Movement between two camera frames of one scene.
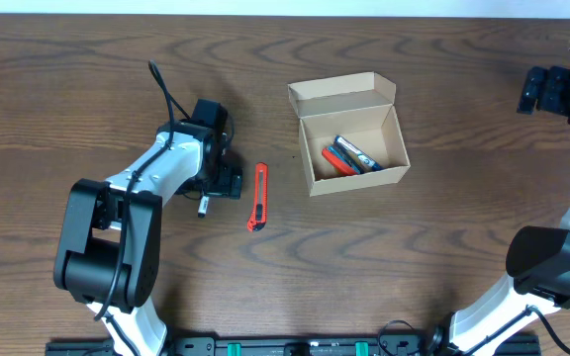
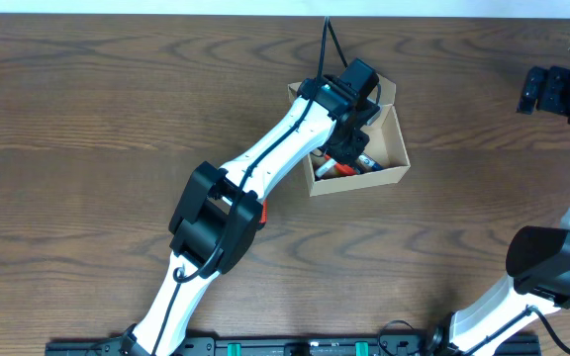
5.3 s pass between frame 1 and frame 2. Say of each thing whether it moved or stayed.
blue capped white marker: stayed
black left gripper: moved
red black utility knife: stayed
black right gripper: stayed
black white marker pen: moved
